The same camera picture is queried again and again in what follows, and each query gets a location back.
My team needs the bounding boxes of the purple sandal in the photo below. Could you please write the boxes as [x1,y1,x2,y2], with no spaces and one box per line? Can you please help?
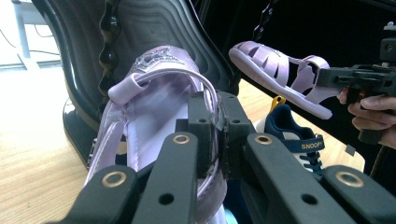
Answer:
[228,40,344,121]
[85,45,229,224]

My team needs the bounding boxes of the black curtain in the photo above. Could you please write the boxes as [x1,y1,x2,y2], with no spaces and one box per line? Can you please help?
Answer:
[192,0,396,188]

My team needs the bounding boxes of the black floor cables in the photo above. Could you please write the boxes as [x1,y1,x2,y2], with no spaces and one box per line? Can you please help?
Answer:
[0,24,61,58]

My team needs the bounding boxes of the black shoe rack red top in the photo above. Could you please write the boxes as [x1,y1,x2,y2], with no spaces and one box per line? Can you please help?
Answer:
[31,0,241,171]

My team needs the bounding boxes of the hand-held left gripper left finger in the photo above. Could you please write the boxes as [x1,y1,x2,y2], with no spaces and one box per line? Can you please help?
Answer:
[176,91,219,178]

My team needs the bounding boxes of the white metal stand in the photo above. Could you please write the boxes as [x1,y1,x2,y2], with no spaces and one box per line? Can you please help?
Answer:
[10,0,43,71]

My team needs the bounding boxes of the navy and white sneaker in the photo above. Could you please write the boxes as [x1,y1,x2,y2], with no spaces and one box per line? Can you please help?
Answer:
[255,95,327,182]

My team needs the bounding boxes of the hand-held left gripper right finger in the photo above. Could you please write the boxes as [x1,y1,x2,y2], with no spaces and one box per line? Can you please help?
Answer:
[218,91,257,180]

